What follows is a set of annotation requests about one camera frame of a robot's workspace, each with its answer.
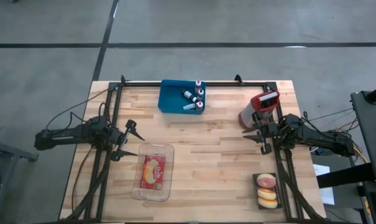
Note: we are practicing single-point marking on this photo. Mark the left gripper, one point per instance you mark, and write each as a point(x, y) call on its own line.
point(117, 138)

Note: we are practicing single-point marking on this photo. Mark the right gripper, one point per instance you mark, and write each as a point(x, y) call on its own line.
point(268, 132)

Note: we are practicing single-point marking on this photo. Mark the red steel box grater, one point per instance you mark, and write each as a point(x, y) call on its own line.
point(246, 116)

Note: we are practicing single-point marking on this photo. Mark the red snack packet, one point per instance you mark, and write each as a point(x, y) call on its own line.
point(153, 172)

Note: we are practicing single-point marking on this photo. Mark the pink glazed toy donut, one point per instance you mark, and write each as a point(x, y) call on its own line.
point(260, 181)

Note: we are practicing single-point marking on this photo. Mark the clear plastic container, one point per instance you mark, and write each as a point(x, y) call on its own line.
point(170, 174)

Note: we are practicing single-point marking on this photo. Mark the yellow sponge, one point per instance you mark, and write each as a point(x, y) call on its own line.
point(260, 193)

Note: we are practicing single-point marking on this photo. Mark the red food colouring bottle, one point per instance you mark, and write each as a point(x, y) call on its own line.
point(199, 105)
point(198, 84)

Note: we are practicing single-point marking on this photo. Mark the orange glazed toy donut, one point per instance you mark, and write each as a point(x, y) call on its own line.
point(262, 203)

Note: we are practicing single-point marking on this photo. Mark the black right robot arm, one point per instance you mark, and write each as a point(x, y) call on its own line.
point(318, 138)

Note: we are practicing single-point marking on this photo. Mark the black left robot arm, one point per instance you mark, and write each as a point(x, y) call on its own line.
point(66, 135)

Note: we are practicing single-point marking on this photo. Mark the black table clamp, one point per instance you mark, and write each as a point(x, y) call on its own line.
point(123, 78)
point(238, 79)

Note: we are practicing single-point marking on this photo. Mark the blue plastic bin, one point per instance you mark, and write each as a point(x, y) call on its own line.
point(172, 96)

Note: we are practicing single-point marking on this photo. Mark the black perforated tray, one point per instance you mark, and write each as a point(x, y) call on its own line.
point(281, 193)

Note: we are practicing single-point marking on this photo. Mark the white paper sheet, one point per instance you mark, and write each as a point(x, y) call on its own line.
point(327, 196)

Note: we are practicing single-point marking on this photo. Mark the dark grey equipment cart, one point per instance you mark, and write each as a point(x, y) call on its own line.
point(368, 124)

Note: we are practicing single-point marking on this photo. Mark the grey metal stand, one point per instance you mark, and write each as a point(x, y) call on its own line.
point(7, 148)

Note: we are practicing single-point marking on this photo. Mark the black aluminium table frame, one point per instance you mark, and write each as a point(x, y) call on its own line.
point(225, 84)

